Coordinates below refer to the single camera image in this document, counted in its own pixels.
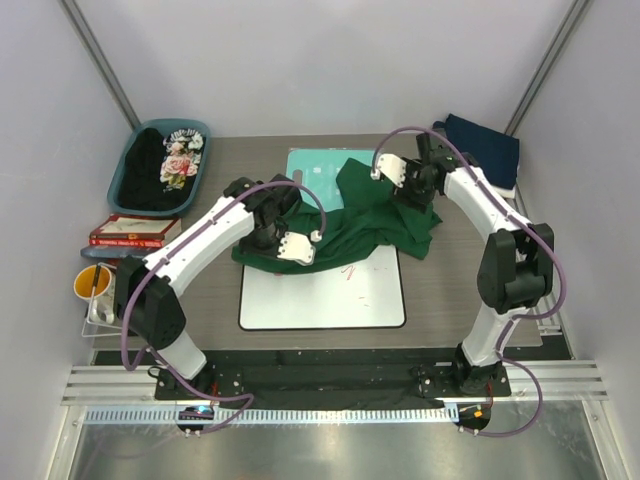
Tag white dry-erase board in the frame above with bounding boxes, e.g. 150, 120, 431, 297
239, 246, 406, 331

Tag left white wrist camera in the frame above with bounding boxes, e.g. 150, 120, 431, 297
276, 230, 322, 266

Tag red top book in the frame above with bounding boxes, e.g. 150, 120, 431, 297
89, 214, 181, 239

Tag teal plastic basket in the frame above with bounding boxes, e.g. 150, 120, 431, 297
107, 118, 212, 217

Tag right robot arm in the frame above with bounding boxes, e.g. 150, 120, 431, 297
371, 130, 554, 396

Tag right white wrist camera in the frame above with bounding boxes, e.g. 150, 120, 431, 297
370, 154, 407, 188

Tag aluminium frame rail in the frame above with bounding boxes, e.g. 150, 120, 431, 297
63, 361, 608, 409

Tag red middle book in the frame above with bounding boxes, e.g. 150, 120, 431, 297
89, 232, 179, 248

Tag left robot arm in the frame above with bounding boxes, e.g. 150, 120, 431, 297
113, 175, 321, 398

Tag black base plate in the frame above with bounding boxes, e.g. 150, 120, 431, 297
92, 343, 573, 401

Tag orange interior mug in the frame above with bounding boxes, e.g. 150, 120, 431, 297
73, 263, 116, 325

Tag red book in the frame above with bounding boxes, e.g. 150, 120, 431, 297
89, 232, 179, 248
89, 214, 181, 239

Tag folded white t-shirt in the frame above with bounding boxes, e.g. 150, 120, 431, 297
491, 183, 516, 199

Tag slotted cable duct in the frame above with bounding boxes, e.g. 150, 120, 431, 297
84, 404, 459, 427

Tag black floral t-shirt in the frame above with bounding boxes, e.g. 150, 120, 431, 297
116, 128, 206, 212

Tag green t-shirt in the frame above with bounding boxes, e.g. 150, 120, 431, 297
231, 158, 442, 275

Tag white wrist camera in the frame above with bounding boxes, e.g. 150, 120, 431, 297
276, 230, 322, 266
370, 154, 407, 188

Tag folded navy t-shirt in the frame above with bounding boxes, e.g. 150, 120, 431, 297
433, 114, 520, 188

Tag teal folding board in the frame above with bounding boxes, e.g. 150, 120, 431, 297
285, 149, 390, 213

